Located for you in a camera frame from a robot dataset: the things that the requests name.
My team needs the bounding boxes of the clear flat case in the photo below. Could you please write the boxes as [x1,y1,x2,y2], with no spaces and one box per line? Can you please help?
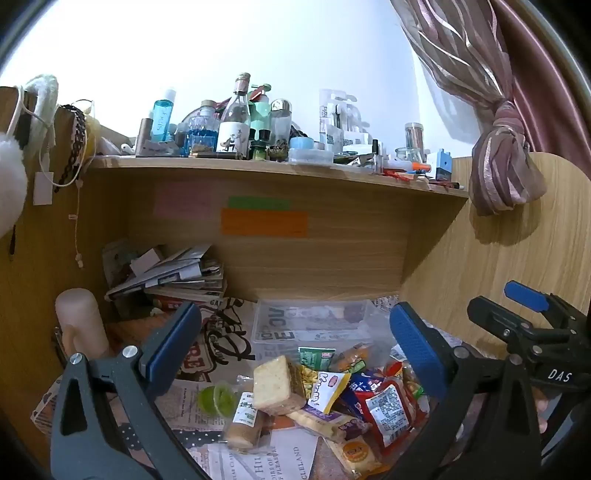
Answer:
[287,148,335,165]

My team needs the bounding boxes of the black lace band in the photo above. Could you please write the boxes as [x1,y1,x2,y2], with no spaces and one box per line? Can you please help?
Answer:
[54,104,89,193]

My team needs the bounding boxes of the beige wrapped cake block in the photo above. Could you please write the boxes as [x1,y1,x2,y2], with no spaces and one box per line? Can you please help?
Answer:
[252,354,308,417]

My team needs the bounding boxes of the wooden shelf unit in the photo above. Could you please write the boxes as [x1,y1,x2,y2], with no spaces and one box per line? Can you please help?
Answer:
[0,85,591,480]

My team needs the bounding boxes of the green lime candy packet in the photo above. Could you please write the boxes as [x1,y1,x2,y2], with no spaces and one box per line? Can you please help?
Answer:
[197,384,237,417]

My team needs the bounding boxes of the blue glass bottle with cork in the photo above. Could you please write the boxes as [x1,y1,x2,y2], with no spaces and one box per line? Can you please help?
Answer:
[186,100,219,156]

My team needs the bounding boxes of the yellow and white snack packet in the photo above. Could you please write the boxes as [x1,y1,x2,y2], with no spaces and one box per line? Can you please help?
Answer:
[299,368,352,415]

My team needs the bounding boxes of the pink striped curtain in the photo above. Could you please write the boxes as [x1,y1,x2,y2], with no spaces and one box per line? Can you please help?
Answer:
[389,0,591,217]

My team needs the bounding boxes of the tall blue liquid bottle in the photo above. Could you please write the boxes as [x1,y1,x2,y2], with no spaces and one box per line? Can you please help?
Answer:
[149,89,177,142]

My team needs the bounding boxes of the stack of books and papers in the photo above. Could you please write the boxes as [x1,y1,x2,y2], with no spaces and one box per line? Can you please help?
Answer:
[102,240,228,311]

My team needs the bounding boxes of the glass jar of swabs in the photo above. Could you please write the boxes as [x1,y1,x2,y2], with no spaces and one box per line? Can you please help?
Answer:
[404,122,426,151]

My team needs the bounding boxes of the orange round cake packet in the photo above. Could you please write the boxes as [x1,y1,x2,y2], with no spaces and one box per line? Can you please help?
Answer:
[329,435,386,478]

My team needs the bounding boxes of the dark green small bottle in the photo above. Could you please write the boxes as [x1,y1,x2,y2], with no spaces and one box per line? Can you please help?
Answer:
[248,129,271,161]

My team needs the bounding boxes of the green snack packet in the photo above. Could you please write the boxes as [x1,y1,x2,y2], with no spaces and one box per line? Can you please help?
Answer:
[298,346,336,371]

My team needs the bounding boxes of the red snack packet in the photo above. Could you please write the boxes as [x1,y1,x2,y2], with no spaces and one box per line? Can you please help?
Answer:
[364,376,419,446]

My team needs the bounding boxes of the orange sticky note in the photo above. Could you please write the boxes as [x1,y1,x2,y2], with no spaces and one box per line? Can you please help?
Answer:
[221,208,309,239]

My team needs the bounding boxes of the orange bread packet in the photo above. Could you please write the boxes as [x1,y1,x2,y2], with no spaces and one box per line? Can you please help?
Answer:
[341,342,374,371]

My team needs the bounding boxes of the beige cylinder bottle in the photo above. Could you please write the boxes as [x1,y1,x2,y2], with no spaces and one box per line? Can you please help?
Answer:
[54,288,110,360]

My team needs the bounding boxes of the purple label snack packet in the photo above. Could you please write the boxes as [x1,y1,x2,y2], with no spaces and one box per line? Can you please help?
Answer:
[285,407,371,441]

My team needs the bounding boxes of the brown roll cake packet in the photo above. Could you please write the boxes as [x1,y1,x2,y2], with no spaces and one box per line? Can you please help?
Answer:
[223,391,267,452]

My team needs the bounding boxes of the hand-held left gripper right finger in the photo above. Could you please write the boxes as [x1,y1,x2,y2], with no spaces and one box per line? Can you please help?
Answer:
[383,301,542,480]

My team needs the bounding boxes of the blue snack packet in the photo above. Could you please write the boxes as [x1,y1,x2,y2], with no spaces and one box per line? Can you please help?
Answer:
[347,371,385,418]

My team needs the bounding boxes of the white fluffy headband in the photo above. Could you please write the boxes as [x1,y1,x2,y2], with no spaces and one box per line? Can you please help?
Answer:
[22,74,61,146]

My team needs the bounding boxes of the clear plastic box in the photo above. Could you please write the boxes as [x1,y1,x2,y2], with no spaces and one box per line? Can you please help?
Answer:
[252,299,393,358]

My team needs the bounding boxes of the white charger with cable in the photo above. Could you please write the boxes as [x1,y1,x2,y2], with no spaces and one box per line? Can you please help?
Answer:
[11,85,86,268]

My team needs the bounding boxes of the green sticky note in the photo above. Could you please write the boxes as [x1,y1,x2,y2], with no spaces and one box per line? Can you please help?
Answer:
[228,196,291,212]

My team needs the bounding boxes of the clear jar with silver cap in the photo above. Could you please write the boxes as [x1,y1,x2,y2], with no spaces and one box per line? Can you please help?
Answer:
[270,98,293,145]

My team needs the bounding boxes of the pink sticky note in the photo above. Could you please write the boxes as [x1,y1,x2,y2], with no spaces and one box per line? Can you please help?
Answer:
[153,181,214,220]

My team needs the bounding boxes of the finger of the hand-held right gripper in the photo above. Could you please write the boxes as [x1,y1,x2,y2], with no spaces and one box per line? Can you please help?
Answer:
[467,296,550,365]
[504,281,561,324]

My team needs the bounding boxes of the pile of snack packets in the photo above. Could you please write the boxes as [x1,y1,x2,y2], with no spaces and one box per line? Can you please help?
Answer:
[30,295,465,480]

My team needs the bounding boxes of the white fluffy plush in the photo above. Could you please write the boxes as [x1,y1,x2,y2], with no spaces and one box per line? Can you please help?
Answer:
[0,133,27,237]

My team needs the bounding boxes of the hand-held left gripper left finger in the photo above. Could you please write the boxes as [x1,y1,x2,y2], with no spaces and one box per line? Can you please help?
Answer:
[50,301,213,480]

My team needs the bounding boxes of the mint green pump bottle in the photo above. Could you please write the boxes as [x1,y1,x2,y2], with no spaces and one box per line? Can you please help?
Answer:
[250,83,274,140]

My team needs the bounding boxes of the clear bottle with white label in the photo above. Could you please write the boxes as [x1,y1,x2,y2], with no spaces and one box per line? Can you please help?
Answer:
[216,72,253,154]

